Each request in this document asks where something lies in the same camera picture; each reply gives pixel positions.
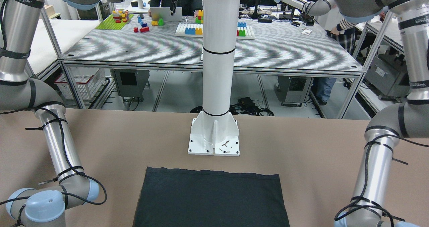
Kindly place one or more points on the black t-shirt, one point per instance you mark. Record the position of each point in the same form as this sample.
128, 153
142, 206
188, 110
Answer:
205, 198

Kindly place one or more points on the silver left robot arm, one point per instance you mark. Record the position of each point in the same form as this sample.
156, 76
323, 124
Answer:
394, 122

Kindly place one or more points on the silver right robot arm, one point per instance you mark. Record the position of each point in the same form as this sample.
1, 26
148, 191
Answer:
19, 92

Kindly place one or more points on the white block tray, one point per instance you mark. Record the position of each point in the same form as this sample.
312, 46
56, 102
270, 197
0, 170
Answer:
242, 31

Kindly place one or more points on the striped work table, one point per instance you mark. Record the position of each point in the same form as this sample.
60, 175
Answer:
279, 48

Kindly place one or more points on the silver laptop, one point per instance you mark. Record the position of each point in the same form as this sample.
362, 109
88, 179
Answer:
164, 13

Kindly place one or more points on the white plastic basket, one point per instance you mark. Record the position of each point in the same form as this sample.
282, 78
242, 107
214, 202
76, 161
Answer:
87, 84

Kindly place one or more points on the green lego baseplate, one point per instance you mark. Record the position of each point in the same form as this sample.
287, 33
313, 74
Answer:
110, 24

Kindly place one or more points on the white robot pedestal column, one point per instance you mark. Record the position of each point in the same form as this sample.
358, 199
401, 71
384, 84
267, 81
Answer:
215, 131

